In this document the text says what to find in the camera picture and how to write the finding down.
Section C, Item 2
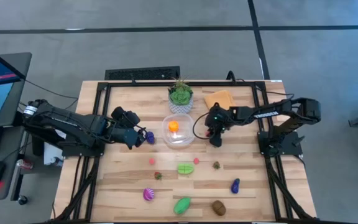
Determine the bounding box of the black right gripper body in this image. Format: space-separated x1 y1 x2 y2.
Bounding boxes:
204 103 233 134

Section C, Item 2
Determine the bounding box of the succulent in patterned pot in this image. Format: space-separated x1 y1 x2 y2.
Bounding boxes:
167 77 195 115

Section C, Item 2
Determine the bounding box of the red soda can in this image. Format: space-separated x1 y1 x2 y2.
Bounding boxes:
16 159 34 170

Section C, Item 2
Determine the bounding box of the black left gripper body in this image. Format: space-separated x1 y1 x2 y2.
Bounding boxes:
106 119 145 149

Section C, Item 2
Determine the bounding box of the purple toy eggplant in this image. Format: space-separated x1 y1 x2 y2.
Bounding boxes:
231 178 241 195

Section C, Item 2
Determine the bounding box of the clear plastic tupperware container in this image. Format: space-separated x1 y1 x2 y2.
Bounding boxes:
162 113 196 149

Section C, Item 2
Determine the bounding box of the light green toy starfruit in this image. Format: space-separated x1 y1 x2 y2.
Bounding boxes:
177 163 195 175

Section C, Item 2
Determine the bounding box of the black floor vent grille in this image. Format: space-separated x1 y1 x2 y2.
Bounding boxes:
104 65 181 81

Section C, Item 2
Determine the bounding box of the magenta striped toy onion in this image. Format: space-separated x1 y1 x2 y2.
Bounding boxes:
142 188 155 202

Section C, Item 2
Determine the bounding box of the green toy mango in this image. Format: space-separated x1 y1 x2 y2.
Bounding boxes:
173 196 192 215

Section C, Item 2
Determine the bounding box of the grey desk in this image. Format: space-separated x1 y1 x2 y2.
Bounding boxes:
0 52 33 202

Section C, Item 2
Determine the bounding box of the white power box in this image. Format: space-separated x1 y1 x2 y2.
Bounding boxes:
44 145 64 166

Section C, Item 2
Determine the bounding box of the brown toy kiwi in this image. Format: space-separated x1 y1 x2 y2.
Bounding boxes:
211 200 227 217

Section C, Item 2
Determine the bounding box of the folded yellow cloth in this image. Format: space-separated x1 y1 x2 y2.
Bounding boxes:
203 89 237 110

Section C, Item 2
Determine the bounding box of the black frame cable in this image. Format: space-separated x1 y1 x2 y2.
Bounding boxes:
226 70 295 100

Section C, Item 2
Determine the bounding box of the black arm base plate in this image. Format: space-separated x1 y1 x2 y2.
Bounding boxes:
61 139 106 157
257 130 303 156

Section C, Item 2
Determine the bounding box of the black monitor cable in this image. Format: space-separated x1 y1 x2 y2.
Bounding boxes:
24 79 79 100

